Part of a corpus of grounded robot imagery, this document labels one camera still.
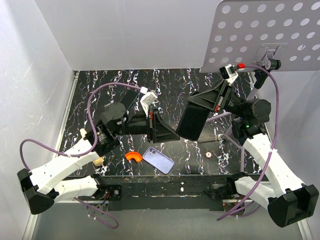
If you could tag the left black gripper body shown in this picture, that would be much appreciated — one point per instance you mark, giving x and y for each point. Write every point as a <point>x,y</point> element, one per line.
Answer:
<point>137,124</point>

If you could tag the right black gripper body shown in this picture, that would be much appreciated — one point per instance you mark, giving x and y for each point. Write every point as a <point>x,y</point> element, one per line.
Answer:
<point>230,103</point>

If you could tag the black smartphone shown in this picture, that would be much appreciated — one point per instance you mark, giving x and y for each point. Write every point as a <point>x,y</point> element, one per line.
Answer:
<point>129,98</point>

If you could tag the lavender phone case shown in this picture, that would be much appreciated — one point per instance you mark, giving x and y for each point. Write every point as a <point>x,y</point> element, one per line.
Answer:
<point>158,160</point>

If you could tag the black phone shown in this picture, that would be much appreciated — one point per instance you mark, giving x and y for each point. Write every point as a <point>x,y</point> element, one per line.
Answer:
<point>192,121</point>

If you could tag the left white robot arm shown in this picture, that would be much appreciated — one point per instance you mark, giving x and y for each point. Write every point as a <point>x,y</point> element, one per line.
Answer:
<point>46,185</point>

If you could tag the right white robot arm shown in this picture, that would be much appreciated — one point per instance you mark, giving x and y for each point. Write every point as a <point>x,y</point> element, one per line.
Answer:
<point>283,194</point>

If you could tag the orange curved pipe piece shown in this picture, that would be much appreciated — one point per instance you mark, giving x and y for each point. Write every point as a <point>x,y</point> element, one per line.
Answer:
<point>133,155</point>

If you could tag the small round coin object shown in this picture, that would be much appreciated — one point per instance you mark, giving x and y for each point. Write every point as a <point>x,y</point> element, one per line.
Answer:
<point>208,155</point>

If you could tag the cream wooden pestle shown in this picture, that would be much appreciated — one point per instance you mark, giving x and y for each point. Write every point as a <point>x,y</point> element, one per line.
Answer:
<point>97,162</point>

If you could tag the perforated music stand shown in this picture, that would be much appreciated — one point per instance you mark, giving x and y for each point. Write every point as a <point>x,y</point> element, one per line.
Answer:
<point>253,32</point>

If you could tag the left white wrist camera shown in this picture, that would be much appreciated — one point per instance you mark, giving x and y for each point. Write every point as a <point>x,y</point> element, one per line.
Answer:
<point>149,96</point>

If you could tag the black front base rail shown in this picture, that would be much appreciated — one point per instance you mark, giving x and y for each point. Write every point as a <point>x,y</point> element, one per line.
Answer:
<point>160,192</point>

